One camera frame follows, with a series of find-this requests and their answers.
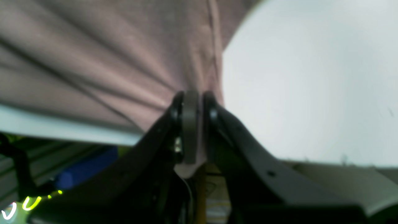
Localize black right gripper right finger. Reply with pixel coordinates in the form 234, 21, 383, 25
203, 91, 368, 224

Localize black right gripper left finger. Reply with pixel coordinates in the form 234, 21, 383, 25
27, 91, 199, 224

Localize dusty pink T-shirt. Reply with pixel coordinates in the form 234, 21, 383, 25
0, 0, 265, 181

